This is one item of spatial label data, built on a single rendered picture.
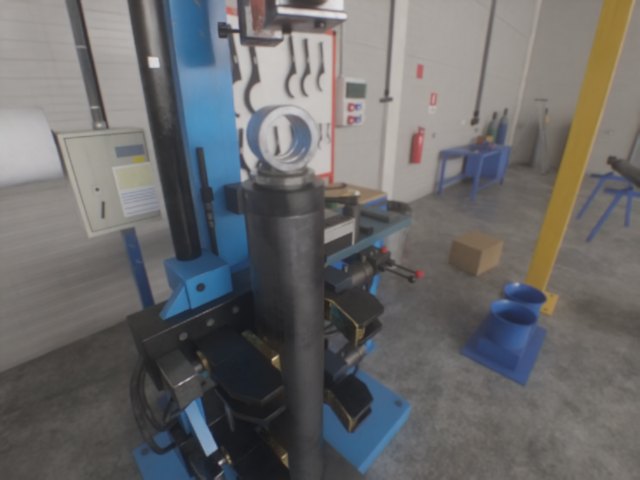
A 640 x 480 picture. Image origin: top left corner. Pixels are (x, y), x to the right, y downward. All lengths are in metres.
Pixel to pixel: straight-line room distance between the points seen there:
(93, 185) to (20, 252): 1.36
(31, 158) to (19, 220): 1.31
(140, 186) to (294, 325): 0.93
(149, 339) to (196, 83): 0.77
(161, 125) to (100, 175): 0.53
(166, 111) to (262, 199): 0.40
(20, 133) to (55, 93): 1.24
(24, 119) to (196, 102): 0.60
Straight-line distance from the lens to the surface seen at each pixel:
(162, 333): 0.98
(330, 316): 1.17
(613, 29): 3.04
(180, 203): 1.02
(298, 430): 1.23
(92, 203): 1.46
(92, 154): 1.43
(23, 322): 2.93
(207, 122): 1.11
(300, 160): 0.75
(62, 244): 2.73
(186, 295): 1.01
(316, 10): 0.56
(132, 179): 1.47
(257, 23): 0.94
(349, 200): 1.00
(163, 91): 0.98
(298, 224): 0.73
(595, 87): 3.00
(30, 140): 1.39
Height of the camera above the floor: 1.65
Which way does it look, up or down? 24 degrees down
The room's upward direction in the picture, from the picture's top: straight up
